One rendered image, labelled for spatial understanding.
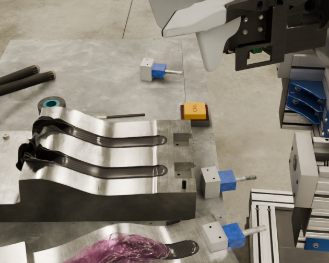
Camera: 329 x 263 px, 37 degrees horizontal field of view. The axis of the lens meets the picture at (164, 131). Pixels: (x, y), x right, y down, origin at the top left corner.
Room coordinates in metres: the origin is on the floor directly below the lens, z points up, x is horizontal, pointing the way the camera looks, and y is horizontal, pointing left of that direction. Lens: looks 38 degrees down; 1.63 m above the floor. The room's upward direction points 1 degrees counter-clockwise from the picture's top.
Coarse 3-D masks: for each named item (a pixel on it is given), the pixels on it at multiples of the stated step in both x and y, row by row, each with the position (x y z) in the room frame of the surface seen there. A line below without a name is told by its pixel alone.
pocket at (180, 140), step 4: (176, 136) 0.94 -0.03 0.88; (180, 136) 0.94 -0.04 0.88; (184, 136) 0.94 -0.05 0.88; (188, 136) 0.94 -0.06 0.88; (176, 140) 0.94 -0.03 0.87; (180, 140) 0.94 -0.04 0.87; (184, 140) 0.94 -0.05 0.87; (188, 140) 0.94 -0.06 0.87; (176, 144) 0.93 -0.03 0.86; (180, 144) 0.93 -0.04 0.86; (184, 144) 0.93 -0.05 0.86; (188, 144) 0.93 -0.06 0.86
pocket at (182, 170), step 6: (174, 162) 0.83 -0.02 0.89; (180, 162) 0.83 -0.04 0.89; (186, 162) 0.83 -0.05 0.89; (174, 168) 0.83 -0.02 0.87; (180, 168) 0.83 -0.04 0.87; (186, 168) 0.83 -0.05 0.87; (192, 168) 0.83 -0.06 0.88; (174, 174) 0.82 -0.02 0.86; (180, 174) 0.82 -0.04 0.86; (186, 174) 0.82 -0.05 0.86; (192, 174) 0.81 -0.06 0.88
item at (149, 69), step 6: (144, 60) 1.36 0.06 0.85; (150, 60) 1.36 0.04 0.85; (144, 66) 1.33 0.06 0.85; (150, 66) 1.32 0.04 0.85; (156, 66) 1.34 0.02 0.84; (162, 66) 1.34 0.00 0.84; (144, 72) 1.33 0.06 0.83; (150, 72) 1.32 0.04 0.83; (156, 72) 1.32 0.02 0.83; (162, 72) 1.32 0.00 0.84; (168, 72) 1.33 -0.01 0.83; (174, 72) 1.33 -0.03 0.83; (180, 72) 1.32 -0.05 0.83; (144, 78) 1.33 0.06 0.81; (150, 78) 1.32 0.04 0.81
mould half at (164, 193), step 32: (96, 128) 0.95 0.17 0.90; (128, 128) 0.97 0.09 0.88; (160, 128) 0.96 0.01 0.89; (0, 160) 0.88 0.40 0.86; (96, 160) 0.84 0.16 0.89; (128, 160) 0.85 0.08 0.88; (160, 160) 0.84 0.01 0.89; (192, 160) 0.84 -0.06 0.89; (0, 192) 0.77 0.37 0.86; (32, 192) 0.73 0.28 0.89; (64, 192) 0.73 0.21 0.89; (96, 192) 0.74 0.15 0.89; (128, 192) 0.74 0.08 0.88; (160, 192) 0.74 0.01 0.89; (192, 192) 0.74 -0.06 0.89
